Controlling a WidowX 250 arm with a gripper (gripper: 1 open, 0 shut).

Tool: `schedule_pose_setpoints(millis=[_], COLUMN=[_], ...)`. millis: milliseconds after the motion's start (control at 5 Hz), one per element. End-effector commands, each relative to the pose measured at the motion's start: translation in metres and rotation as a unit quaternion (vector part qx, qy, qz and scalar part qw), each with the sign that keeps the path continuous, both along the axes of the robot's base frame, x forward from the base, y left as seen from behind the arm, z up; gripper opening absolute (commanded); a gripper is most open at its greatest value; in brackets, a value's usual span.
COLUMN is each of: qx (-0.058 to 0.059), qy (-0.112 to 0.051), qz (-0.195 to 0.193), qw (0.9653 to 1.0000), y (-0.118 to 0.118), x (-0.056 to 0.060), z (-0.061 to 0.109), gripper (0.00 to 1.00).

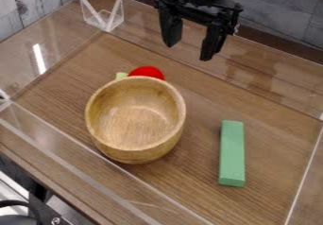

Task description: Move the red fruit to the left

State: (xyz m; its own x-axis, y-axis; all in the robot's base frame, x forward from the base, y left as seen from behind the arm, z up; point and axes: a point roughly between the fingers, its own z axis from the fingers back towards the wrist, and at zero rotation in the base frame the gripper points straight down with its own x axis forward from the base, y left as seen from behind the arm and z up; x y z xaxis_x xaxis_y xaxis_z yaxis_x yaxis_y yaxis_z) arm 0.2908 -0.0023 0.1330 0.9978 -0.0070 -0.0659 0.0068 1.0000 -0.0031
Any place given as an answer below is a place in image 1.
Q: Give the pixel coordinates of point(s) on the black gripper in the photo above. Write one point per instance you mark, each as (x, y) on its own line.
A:
(202, 11)

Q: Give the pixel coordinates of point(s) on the red plush fruit green leaf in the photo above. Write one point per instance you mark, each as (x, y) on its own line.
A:
(144, 71)

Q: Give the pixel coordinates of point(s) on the wooden bowl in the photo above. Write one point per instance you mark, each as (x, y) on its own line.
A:
(136, 117)

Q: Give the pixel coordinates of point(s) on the green rectangular block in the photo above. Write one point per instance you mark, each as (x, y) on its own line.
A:
(232, 154)

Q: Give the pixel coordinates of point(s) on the black metal stand base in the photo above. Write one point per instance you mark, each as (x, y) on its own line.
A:
(23, 210)

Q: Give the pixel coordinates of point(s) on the clear acrylic corner bracket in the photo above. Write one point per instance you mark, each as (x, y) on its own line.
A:
(106, 20)

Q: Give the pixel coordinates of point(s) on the clear acrylic tray wall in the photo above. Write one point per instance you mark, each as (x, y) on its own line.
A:
(174, 190)

